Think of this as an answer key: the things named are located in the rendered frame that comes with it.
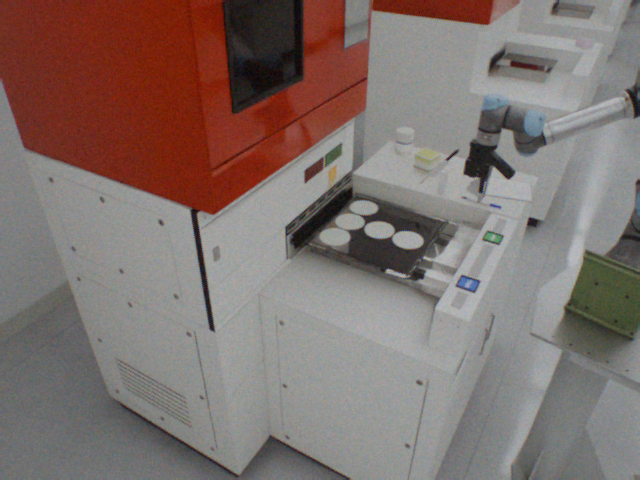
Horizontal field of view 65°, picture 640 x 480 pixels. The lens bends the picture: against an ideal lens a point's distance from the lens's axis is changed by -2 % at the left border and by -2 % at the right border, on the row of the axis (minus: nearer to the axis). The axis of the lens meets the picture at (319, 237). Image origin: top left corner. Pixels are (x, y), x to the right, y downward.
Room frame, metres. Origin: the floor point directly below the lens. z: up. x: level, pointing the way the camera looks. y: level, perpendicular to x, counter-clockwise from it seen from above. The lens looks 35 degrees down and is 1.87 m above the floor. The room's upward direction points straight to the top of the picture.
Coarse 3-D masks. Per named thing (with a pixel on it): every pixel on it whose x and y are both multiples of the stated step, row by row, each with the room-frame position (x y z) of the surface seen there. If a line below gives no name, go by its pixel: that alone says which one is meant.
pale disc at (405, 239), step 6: (396, 234) 1.42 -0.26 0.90; (402, 234) 1.42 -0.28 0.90; (408, 234) 1.42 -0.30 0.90; (414, 234) 1.42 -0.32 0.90; (396, 240) 1.38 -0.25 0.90; (402, 240) 1.38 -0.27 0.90; (408, 240) 1.39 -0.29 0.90; (414, 240) 1.39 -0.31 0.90; (420, 240) 1.39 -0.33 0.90; (402, 246) 1.35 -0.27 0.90; (408, 246) 1.35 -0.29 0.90; (414, 246) 1.35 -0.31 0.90
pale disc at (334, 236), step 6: (330, 228) 1.45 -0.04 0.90; (336, 228) 1.45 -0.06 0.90; (324, 234) 1.42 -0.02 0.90; (330, 234) 1.42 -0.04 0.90; (336, 234) 1.42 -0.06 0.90; (342, 234) 1.42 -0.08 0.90; (348, 234) 1.42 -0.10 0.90; (324, 240) 1.38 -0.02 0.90; (330, 240) 1.38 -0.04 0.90; (336, 240) 1.38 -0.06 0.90; (342, 240) 1.38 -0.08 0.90; (348, 240) 1.38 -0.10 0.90
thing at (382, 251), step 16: (384, 208) 1.59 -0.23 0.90; (336, 224) 1.48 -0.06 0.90; (400, 224) 1.48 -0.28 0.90; (416, 224) 1.48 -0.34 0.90; (432, 224) 1.48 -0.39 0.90; (320, 240) 1.38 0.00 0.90; (352, 240) 1.38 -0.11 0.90; (368, 240) 1.38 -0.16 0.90; (384, 240) 1.38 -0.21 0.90; (368, 256) 1.30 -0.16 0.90; (384, 256) 1.30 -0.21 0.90; (400, 256) 1.30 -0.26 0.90; (416, 256) 1.30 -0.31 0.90; (400, 272) 1.22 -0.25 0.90
